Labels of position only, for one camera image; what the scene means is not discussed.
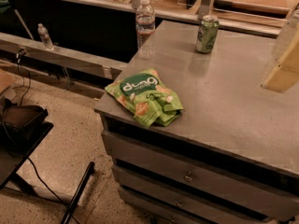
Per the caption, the top grey drawer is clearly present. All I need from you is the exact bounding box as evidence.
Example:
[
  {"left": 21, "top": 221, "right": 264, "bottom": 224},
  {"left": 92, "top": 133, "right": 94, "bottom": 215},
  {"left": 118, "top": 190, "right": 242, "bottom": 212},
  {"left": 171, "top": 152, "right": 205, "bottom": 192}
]
[{"left": 102, "top": 131, "right": 299, "bottom": 223}]

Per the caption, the clear plastic water bottle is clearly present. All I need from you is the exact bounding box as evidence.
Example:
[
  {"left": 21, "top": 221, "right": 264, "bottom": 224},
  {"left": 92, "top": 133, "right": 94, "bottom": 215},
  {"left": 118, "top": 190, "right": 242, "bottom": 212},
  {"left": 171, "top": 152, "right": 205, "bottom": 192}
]
[{"left": 135, "top": 0, "right": 155, "bottom": 59}]

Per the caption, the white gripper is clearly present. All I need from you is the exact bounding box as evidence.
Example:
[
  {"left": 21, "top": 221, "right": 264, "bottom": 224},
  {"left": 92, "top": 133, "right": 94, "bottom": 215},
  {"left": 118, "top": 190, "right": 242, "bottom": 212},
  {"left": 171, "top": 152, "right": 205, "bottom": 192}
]
[{"left": 261, "top": 9, "right": 299, "bottom": 92}]

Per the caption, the green soda can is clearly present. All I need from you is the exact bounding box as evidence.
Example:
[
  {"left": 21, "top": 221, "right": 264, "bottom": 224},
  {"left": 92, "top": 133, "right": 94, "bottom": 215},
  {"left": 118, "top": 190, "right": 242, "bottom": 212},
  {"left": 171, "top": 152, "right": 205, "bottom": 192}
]
[{"left": 196, "top": 15, "right": 220, "bottom": 53}]

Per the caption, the middle grey drawer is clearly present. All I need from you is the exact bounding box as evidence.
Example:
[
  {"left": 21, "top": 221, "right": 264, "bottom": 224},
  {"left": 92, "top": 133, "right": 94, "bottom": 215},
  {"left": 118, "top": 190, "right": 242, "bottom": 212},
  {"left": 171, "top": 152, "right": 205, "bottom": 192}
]
[{"left": 112, "top": 165, "right": 264, "bottom": 224}]

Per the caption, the grey drawer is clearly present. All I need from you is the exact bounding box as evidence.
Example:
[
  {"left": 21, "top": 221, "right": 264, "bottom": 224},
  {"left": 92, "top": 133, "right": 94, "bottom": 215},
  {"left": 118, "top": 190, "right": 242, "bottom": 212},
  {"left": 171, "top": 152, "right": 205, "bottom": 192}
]
[
  {"left": 112, "top": 165, "right": 264, "bottom": 224},
  {"left": 102, "top": 131, "right": 299, "bottom": 223},
  {"left": 117, "top": 186, "right": 200, "bottom": 224}
]

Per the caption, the bottom grey drawer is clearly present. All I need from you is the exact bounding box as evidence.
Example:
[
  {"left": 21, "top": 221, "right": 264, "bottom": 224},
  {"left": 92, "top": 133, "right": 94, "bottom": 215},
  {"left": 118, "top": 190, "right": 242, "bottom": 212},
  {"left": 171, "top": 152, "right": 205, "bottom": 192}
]
[{"left": 117, "top": 186, "right": 200, "bottom": 224}]

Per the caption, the black side table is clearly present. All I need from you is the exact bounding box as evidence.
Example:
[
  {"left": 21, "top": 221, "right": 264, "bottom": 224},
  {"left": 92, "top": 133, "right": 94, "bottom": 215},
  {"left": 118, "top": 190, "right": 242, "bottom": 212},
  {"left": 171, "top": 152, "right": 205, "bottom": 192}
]
[{"left": 0, "top": 121, "right": 94, "bottom": 224}]

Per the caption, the small distant water bottle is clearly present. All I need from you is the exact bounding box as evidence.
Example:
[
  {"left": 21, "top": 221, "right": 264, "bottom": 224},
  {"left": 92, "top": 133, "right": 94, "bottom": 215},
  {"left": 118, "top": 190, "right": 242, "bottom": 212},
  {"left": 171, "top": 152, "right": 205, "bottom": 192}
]
[{"left": 37, "top": 23, "right": 54, "bottom": 50}]

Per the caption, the green rice chip bag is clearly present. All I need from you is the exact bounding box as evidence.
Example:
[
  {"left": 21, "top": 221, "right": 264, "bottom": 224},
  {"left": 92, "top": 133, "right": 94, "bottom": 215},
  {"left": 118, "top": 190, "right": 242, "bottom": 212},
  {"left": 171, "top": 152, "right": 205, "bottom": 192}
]
[{"left": 105, "top": 68, "right": 184, "bottom": 128}]

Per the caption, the black cable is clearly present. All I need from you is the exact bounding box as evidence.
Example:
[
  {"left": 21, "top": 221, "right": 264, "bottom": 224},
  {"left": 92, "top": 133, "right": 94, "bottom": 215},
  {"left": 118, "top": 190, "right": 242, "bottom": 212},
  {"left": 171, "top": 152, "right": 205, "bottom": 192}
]
[{"left": 12, "top": 48, "right": 82, "bottom": 224}]

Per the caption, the long grey bench shelf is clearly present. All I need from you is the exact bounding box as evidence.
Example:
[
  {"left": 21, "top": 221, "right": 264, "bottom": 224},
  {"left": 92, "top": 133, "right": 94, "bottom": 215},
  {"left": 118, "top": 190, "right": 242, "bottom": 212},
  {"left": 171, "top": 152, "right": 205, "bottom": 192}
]
[{"left": 0, "top": 33, "right": 128, "bottom": 80}]

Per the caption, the grey drawer cabinet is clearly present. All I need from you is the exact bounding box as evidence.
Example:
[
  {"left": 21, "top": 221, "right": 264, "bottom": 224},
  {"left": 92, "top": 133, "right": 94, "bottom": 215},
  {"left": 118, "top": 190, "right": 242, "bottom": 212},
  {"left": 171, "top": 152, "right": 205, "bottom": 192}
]
[{"left": 93, "top": 20, "right": 299, "bottom": 224}]

